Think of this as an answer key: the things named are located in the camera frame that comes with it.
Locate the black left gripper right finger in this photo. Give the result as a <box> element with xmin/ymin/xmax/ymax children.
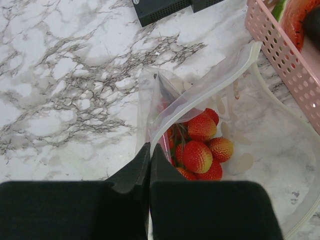
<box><xmin>149</xmin><ymin>145</ymin><xmax>283</xmax><ymax>240</ymax></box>

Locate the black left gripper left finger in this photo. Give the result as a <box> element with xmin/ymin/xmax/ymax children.
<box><xmin>0</xmin><ymin>143</ymin><xmax>151</xmax><ymax>240</ymax></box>

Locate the red yellow toy strawberry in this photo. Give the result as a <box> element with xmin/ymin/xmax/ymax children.
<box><xmin>182</xmin><ymin>140</ymin><xmax>213</xmax><ymax>174</ymax></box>

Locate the clear polka dot zip bag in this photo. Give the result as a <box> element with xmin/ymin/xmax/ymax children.
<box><xmin>136</xmin><ymin>41</ymin><xmax>320</xmax><ymax>239</ymax></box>

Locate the pink perforated plastic basket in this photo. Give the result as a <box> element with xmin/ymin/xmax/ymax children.
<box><xmin>245</xmin><ymin>0</ymin><xmax>320</xmax><ymax>132</ymax></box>

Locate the dark purple toy eggplant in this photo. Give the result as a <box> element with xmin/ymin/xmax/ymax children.
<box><xmin>302</xmin><ymin>5</ymin><xmax>320</xmax><ymax>50</ymax></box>

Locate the red toy watermelon slice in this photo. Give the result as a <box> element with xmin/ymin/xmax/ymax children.
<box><xmin>271</xmin><ymin>0</ymin><xmax>320</xmax><ymax>52</ymax></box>

